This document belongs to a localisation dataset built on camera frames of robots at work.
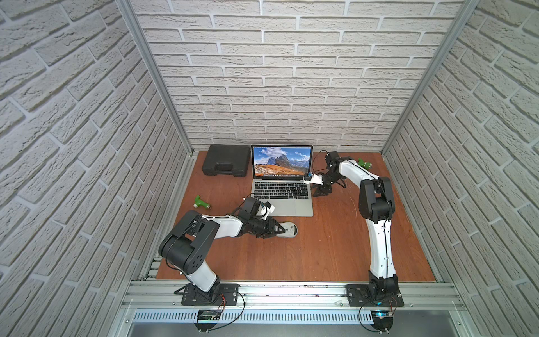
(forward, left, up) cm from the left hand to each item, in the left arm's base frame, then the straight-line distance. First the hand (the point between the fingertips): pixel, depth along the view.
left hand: (284, 230), depth 86 cm
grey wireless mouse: (+1, -3, -1) cm, 3 cm away
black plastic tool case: (+38, +29, +2) cm, 47 cm away
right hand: (+25, -19, -4) cm, 32 cm away
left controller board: (-30, +28, -7) cm, 41 cm away
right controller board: (-31, -33, -4) cm, 45 cm away
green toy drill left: (+15, +40, -3) cm, 43 cm away
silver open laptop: (+30, +3, 0) cm, 30 cm away
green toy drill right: (+37, -46, +1) cm, 59 cm away
